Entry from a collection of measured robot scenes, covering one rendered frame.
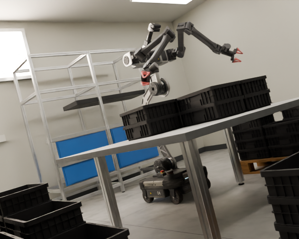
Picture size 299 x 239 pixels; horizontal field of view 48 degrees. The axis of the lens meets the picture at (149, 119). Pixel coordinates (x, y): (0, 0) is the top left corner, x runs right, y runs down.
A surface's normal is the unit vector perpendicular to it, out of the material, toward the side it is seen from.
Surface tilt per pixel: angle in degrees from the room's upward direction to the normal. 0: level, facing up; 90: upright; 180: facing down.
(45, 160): 90
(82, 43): 90
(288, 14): 90
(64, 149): 90
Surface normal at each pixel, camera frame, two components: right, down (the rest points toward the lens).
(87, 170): 0.60, -0.18
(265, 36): -0.76, 0.18
